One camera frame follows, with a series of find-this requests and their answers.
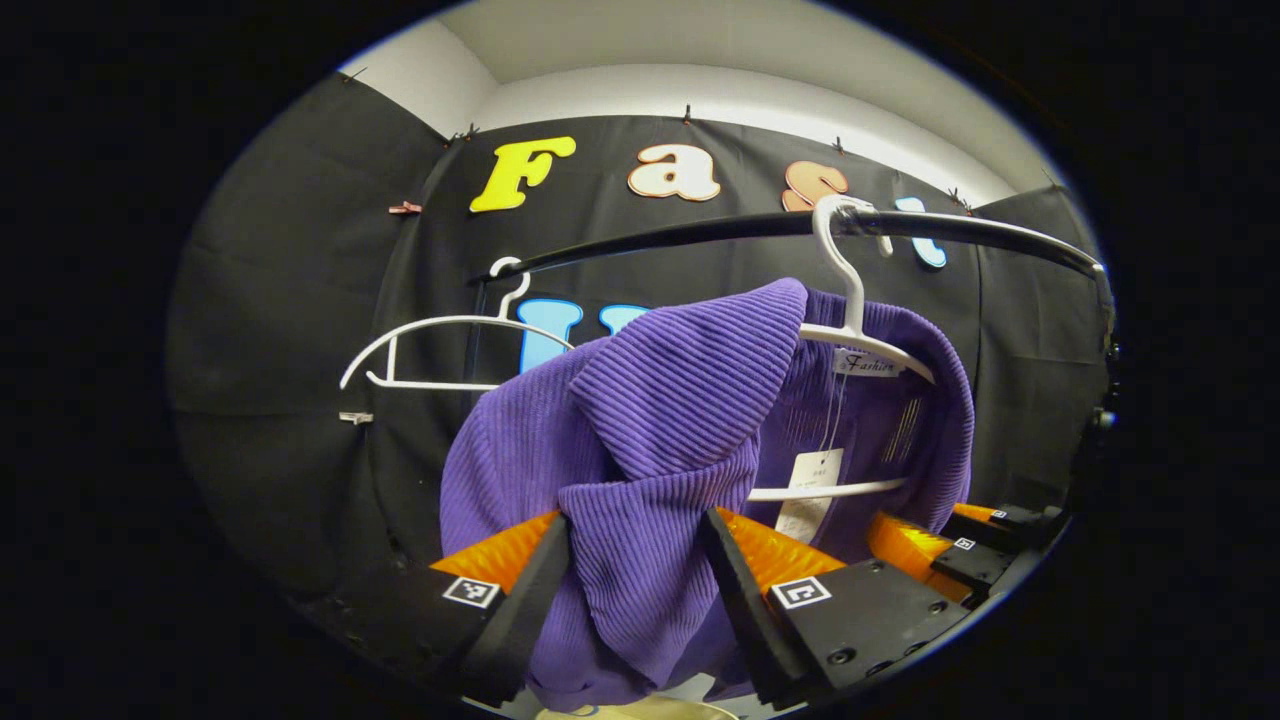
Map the black clothes rack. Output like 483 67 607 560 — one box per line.
465 207 1116 386

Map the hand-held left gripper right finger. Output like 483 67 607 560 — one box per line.
700 507 971 711

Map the white plastic clothes hanger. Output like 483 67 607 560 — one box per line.
340 257 576 393
748 195 938 503

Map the yellow laundry hamper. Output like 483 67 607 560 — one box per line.
535 697 741 720

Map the purple ribbed jacket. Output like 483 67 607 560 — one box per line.
440 278 976 713

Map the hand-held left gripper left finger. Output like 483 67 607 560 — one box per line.
300 510 573 709

